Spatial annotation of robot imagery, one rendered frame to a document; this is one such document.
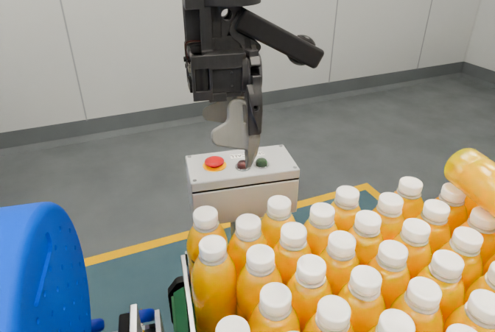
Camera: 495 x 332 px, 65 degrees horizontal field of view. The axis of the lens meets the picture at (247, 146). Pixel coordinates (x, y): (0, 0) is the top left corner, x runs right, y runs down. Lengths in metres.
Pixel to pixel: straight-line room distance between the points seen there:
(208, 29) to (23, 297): 0.31
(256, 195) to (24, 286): 0.44
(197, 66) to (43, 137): 3.06
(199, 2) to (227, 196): 0.38
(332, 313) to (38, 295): 0.31
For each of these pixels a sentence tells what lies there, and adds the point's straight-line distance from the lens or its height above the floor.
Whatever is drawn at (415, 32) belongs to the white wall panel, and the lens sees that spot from 4.60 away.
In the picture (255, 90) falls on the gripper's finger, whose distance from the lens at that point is 0.45.
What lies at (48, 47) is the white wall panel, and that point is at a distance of 3.24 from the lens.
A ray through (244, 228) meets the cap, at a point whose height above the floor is 1.09.
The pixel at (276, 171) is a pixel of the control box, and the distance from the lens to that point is 0.71.
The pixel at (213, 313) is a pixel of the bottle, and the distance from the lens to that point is 0.63.
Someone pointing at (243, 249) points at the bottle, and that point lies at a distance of 0.61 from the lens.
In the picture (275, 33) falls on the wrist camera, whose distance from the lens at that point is 0.46.
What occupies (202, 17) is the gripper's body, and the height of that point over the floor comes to 1.40.
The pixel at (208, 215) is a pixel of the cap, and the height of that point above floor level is 1.09.
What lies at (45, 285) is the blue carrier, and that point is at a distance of 0.46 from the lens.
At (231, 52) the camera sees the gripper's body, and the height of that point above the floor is 1.36.
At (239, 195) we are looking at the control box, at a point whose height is 1.06.
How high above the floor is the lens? 1.48
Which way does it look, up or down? 29 degrees down
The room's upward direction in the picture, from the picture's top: straight up
